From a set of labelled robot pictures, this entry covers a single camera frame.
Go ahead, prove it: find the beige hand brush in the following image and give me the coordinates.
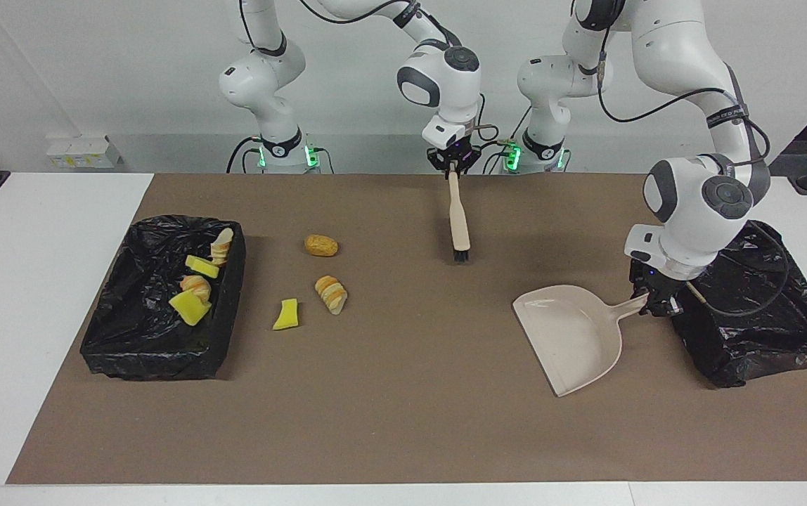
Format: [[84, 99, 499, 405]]
[[447, 167, 472, 264]]

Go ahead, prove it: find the beige plastic dustpan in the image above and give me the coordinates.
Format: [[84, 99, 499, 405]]
[[512, 284, 652, 398]]

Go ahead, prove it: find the brown toy bread roll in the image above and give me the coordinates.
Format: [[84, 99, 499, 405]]
[[304, 234, 340, 257]]

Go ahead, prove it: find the striped toy croissant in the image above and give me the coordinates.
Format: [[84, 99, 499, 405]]
[[179, 275, 212, 304], [314, 275, 349, 316], [209, 227, 235, 266]]

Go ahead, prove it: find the yellow sponge with green side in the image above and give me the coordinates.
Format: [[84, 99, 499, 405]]
[[185, 254, 221, 279]]

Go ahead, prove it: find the notched yellow sponge piece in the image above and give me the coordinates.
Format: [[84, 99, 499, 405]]
[[169, 290, 213, 327]]

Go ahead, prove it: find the black bag-lined bin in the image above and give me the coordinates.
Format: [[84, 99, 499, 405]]
[[667, 220, 807, 389], [80, 215, 247, 382]]

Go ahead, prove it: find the small yellow sponge piece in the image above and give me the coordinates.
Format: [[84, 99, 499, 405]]
[[272, 298, 301, 332]]

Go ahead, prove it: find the brown table mat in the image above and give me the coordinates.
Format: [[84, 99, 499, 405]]
[[6, 173, 807, 486]]

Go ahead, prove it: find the white power strip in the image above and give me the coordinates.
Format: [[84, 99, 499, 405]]
[[46, 135, 123, 169]]

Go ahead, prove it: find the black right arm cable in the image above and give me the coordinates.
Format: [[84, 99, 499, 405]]
[[238, 0, 500, 141]]

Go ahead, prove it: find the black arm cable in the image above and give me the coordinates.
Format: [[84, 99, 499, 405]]
[[238, 0, 500, 141], [597, 49, 791, 317]]

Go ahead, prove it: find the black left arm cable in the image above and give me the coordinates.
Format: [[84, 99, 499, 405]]
[[597, 49, 791, 317]]

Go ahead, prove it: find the black base power cable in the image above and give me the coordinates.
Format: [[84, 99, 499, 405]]
[[226, 136, 261, 174]]

